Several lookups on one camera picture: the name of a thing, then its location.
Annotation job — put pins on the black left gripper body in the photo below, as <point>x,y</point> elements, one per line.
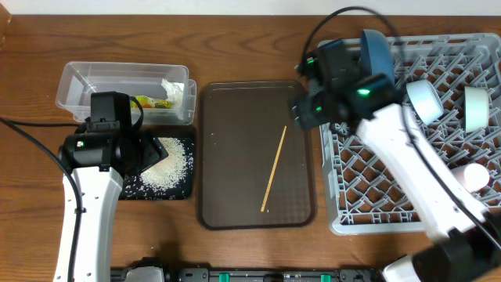
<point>135,150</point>

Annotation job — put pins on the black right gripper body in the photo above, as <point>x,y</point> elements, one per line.
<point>333,106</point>

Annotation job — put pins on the white rice pile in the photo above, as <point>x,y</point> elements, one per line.
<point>166,164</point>

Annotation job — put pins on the orange chopstick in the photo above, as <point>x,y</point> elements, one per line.
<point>273,170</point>

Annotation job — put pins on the yellow snack wrapper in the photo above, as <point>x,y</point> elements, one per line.
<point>148,102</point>

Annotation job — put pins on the dark blue plate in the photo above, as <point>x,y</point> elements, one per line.
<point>375,53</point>

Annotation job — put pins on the white tissue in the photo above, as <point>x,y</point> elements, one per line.
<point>175,92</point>

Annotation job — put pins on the light blue bowl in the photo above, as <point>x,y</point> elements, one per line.
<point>425,100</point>

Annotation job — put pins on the mint green bowl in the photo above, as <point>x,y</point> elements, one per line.
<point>476,108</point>

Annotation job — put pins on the white pink cup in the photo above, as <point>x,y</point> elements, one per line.
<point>472,177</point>

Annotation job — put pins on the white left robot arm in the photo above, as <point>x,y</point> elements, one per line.
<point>91,200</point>

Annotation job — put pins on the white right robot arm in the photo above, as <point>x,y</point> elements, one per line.
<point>465,236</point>

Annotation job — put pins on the grey dishwasher rack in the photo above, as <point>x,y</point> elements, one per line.
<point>361,195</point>

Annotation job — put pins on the black plastic tray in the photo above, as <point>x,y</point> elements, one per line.
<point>184,188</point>

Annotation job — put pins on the clear plastic bin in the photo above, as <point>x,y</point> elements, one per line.
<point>81,79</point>

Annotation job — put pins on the brown serving tray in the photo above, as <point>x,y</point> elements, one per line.
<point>241,124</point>

